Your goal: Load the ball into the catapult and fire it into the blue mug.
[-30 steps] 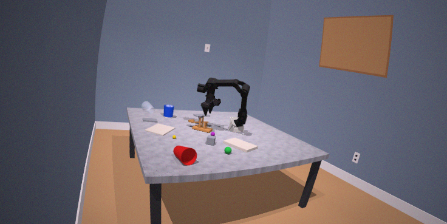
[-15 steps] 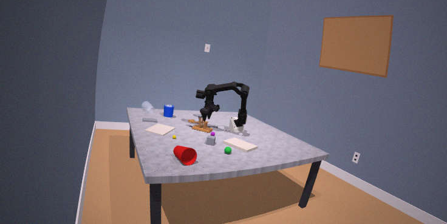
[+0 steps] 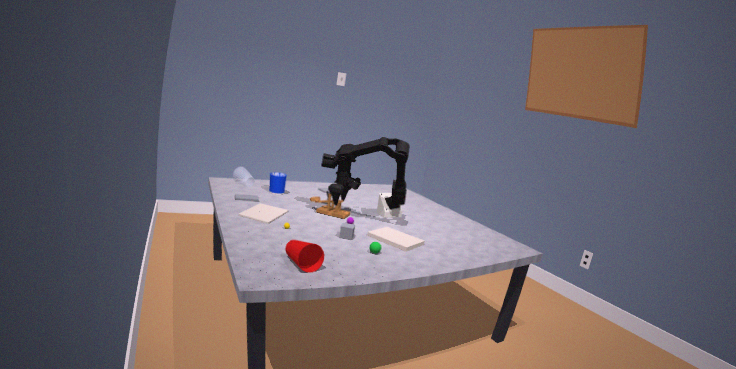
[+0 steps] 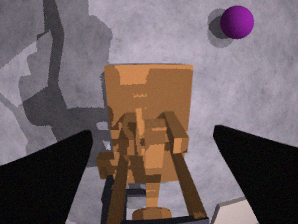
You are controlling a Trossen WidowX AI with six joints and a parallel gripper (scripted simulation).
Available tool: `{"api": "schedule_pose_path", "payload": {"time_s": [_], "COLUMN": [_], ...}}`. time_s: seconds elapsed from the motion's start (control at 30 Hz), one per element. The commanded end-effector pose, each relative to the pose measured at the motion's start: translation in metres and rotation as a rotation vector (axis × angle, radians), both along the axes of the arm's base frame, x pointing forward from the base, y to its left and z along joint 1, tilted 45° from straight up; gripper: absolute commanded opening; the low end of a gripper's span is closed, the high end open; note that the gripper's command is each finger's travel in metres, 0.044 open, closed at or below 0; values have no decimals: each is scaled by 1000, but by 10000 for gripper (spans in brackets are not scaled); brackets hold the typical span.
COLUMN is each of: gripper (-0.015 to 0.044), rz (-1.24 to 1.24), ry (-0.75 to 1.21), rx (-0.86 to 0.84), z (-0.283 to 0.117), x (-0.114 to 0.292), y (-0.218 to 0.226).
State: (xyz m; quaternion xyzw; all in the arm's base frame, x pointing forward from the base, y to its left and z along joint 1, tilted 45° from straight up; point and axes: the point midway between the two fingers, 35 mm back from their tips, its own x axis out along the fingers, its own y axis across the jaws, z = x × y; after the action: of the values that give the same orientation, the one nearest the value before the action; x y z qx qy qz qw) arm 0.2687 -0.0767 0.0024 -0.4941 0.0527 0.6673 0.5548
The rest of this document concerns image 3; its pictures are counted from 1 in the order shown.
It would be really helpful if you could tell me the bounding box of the blue mug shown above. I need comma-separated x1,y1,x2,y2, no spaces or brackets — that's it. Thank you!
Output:
269,173,286,195

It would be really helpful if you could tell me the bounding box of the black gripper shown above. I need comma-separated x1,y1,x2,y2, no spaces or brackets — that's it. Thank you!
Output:
328,170,352,206

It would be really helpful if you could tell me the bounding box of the red cup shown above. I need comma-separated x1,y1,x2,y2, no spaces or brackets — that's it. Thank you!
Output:
285,239,324,272

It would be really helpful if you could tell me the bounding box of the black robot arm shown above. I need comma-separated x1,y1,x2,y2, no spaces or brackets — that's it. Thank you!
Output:
321,137,410,209

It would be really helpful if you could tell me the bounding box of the green ball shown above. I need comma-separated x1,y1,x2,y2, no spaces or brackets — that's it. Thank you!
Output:
369,242,382,253

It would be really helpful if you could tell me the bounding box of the pale pink flat block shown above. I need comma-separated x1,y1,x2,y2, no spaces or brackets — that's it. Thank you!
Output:
367,227,425,252

